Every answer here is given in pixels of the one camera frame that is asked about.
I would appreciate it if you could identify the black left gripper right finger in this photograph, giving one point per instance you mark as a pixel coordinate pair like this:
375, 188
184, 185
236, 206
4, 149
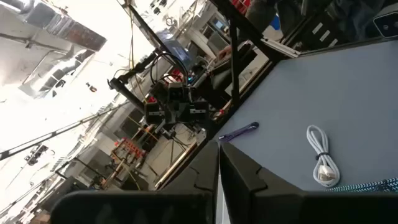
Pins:
242, 177

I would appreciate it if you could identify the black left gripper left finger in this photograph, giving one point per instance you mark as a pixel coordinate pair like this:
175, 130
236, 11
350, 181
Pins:
202, 174

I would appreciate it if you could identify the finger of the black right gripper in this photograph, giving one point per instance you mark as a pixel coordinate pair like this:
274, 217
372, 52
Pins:
183, 112
171, 112

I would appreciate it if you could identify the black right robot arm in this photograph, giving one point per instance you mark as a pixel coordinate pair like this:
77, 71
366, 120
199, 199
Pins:
125, 89

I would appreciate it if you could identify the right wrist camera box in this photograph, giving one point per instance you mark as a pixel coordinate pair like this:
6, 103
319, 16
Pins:
178, 92

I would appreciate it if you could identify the black metal rig frame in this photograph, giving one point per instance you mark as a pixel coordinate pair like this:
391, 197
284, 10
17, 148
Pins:
234, 62

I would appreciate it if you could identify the grey camera box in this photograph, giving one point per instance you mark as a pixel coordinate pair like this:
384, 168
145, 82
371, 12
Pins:
387, 23

